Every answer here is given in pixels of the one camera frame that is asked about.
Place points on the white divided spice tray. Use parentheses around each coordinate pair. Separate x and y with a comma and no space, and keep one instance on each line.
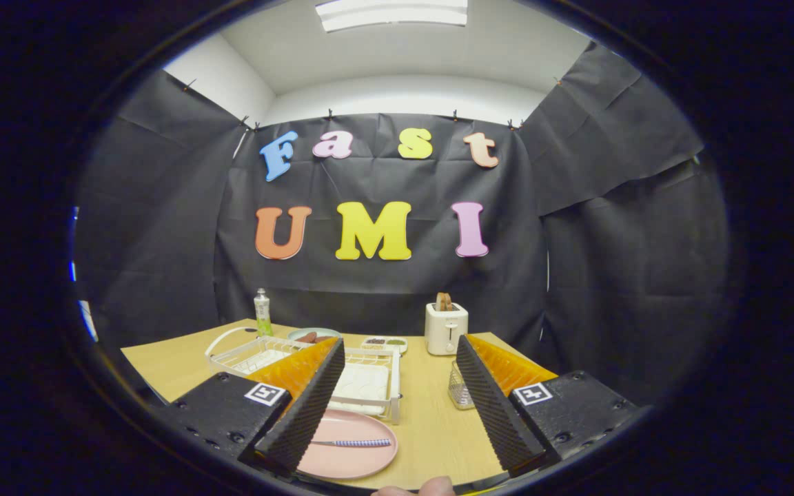
(383,346)

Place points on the white toaster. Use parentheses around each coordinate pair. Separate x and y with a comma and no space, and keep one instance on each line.
(445,331)

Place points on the white dish rack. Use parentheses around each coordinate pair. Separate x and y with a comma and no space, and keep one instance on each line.
(362,386)

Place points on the clear bottle with green liquid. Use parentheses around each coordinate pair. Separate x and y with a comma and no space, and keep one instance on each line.
(262,317)

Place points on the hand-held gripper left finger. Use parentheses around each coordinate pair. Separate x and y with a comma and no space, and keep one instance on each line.
(307,413)

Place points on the ceiling light panel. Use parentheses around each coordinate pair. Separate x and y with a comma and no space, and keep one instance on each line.
(390,14)

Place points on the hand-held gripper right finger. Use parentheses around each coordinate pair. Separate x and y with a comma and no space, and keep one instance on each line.
(493,413)

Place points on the light green plate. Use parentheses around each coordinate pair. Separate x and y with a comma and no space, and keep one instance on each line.
(328,331)

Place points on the pink plate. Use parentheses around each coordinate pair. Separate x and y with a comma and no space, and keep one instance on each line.
(362,461)

